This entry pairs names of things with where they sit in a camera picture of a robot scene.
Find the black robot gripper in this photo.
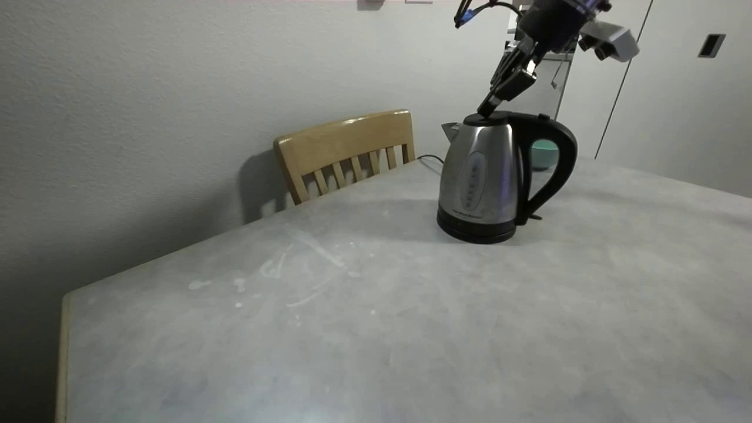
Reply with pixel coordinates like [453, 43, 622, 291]
[478, 0, 607, 122]

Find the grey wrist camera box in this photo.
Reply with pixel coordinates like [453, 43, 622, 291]
[576, 20, 641, 64]

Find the blue tipped robot cable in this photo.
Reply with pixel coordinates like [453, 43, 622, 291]
[453, 0, 527, 30]

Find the teal ceramic bowl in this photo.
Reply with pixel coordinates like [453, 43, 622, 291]
[529, 138, 561, 174]

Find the black round kettle lid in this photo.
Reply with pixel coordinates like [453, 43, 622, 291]
[460, 110, 517, 129]

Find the stainless steel electric kettle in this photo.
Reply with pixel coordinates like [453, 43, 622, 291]
[434, 110, 580, 248]

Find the black wall outlet plate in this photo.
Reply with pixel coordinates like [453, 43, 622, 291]
[699, 30, 729, 62]

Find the wooden chair with short slats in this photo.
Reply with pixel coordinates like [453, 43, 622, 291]
[272, 107, 419, 208]

